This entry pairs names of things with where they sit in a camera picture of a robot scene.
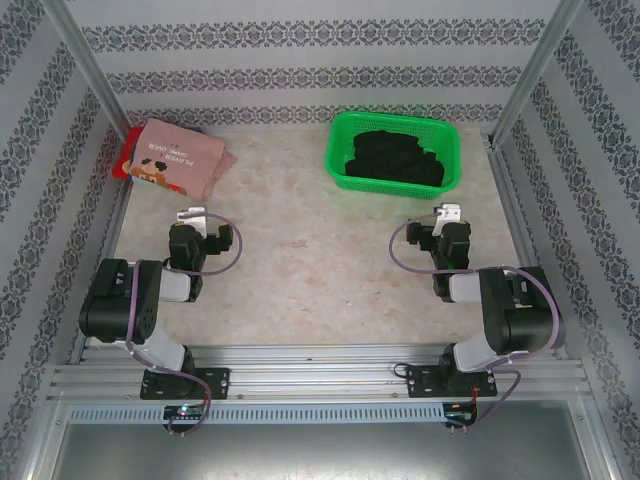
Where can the black t-shirt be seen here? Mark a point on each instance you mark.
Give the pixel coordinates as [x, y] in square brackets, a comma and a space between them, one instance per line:
[395, 160]

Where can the green plastic mesh basket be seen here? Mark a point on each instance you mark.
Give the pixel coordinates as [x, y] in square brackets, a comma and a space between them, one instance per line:
[340, 150]

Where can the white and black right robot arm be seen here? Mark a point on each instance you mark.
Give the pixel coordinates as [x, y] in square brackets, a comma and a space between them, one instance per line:
[520, 320]

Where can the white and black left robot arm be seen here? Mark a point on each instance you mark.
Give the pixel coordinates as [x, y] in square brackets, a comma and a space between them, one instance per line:
[115, 300]

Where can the pink folded t-shirt pixel print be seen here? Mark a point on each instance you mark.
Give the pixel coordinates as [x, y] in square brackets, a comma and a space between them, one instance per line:
[185, 150]

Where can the red folded t-shirt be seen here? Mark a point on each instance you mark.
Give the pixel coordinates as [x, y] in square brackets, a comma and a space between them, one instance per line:
[125, 155]

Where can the left controller board green LED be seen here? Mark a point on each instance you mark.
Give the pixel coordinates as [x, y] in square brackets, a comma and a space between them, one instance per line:
[185, 412]

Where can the right controller board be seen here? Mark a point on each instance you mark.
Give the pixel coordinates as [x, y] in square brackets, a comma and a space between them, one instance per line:
[460, 415]

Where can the grey metal sheet panel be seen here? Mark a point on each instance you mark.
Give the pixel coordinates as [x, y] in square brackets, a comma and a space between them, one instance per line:
[320, 450]

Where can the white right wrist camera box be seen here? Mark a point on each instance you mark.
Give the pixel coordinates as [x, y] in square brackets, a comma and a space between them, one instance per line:
[449, 214]

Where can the aluminium side rail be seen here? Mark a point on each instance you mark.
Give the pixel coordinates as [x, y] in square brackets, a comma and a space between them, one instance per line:
[512, 200]
[111, 235]

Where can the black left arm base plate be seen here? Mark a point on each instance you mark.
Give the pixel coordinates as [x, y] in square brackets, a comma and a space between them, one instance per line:
[217, 382]

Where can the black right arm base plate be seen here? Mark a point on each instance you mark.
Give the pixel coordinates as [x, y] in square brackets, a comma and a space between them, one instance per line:
[420, 382]

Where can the aluminium mounting rail frame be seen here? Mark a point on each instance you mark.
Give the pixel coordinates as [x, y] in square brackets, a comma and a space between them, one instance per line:
[320, 370]

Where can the aluminium corner post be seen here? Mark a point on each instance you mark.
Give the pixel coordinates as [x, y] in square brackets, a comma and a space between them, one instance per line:
[537, 65]
[87, 65]

